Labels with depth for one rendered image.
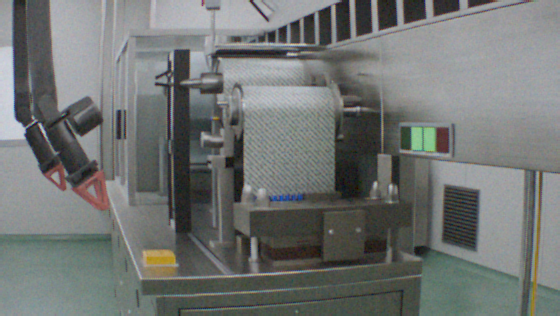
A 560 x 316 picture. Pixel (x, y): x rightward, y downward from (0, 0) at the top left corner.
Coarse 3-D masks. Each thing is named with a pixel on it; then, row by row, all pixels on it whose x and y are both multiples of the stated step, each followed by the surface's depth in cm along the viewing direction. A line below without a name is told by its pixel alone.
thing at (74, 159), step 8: (72, 144) 133; (64, 152) 132; (72, 152) 133; (80, 152) 134; (64, 160) 133; (72, 160) 133; (80, 160) 133; (88, 160) 135; (72, 168) 133; (80, 168) 133; (72, 176) 130; (80, 176) 131
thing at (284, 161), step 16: (256, 144) 171; (272, 144) 172; (288, 144) 174; (304, 144) 175; (320, 144) 176; (256, 160) 172; (272, 160) 173; (288, 160) 174; (304, 160) 175; (320, 160) 176; (256, 176) 172; (272, 176) 173; (288, 176) 174; (304, 176) 175; (320, 176) 176; (256, 192) 172; (272, 192) 173; (288, 192) 174
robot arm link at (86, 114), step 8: (48, 96) 130; (40, 104) 129; (48, 104) 130; (72, 104) 134; (80, 104) 135; (88, 104) 136; (48, 112) 129; (56, 112) 130; (64, 112) 133; (72, 112) 134; (80, 112) 134; (88, 112) 135; (96, 112) 135; (48, 120) 129; (80, 120) 134; (88, 120) 135; (96, 120) 136; (80, 128) 134; (88, 128) 135; (80, 136) 137
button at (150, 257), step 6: (144, 252) 156; (150, 252) 156; (156, 252) 156; (162, 252) 156; (168, 252) 157; (144, 258) 155; (150, 258) 152; (156, 258) 152; (162, 258) 153; (168, 258) 153; (174, 258) 154; (150, 264) 152; (156, 264) 152; (162, 264) 153
